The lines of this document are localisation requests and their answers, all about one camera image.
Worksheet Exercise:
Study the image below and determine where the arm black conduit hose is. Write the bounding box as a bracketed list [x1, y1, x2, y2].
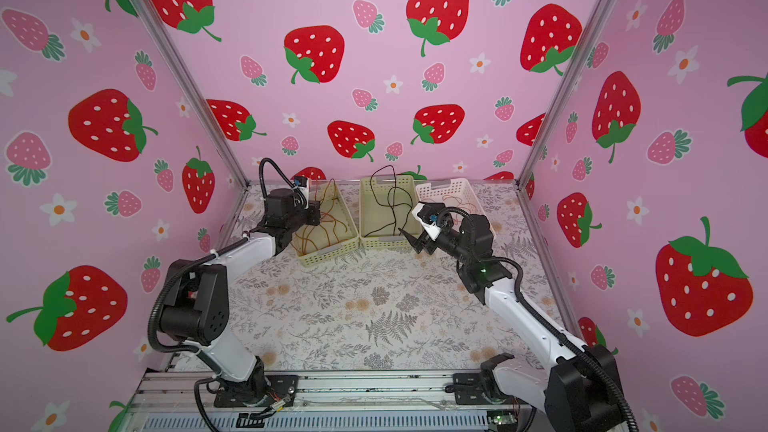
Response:
[259, 157, 298, 193]
[440, 206, 478, 247]

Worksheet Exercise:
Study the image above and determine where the left arm black conduit hose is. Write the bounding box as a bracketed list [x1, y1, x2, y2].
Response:
[259, 157, 298, 193]

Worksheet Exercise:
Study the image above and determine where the white perforated basket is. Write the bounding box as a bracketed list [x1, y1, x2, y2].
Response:
[415, 178, 485, 215]

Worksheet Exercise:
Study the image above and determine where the middle green basket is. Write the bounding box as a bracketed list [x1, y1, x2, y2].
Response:
[359, 175, 422, 250]

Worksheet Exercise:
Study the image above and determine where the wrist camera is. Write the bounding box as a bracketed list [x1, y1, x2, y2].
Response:
[411, 202, 452, 240]
[292, 175, 311, 202]

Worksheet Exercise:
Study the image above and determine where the orange cable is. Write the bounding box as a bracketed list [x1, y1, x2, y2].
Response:
[422, 187, 484, 217]
[293, 177, 356, 256]

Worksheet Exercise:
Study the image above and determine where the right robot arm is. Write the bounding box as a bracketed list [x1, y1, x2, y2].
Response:
[404, 202, 639, 431]

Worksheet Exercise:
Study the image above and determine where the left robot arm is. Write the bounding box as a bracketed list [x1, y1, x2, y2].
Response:
[147, 177, 321, 405]

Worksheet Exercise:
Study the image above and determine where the right arm black conduit hose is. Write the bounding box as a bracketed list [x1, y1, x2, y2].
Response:
[440, 206, 478, 247]

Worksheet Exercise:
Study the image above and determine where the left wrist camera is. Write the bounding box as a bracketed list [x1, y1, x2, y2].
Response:
[292, 175, 311, 202]

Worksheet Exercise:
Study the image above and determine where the left green basket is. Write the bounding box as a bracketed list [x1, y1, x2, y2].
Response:
[291, 179, 360, 268]

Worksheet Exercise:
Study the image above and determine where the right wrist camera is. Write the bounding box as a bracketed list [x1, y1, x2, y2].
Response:
[411, 202, 452, 240]

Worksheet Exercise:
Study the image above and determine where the green basket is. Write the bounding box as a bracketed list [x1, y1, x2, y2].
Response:
[291, 179, 360, 268]
[359, 175, 422, 250]

